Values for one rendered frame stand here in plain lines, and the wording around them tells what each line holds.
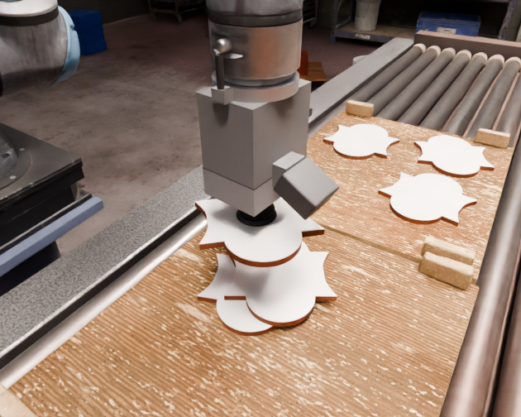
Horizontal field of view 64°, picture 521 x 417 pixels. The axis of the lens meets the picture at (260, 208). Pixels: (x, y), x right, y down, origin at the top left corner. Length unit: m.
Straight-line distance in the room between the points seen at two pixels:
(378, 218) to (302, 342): 0.25
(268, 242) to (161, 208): 0.31
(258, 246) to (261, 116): 0.13
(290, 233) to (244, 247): 0.05
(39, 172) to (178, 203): 0.23
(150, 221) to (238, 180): 0.31
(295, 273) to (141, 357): 0.19
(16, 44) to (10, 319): 0.39
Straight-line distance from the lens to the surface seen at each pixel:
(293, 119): 0.38
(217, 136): 0.37
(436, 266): 0.55
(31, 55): 0.74
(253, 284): 0.49
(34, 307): 0.58
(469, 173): 0.79
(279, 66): 0.34
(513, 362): 0.54
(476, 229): 0.67
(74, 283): 0.59
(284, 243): 0.41
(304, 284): 0.49
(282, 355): 0.45
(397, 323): 0.50
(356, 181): 0.71
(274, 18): 0.33
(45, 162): 0.80
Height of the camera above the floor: 1.31
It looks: 36 degrees down
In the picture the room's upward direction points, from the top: straight up
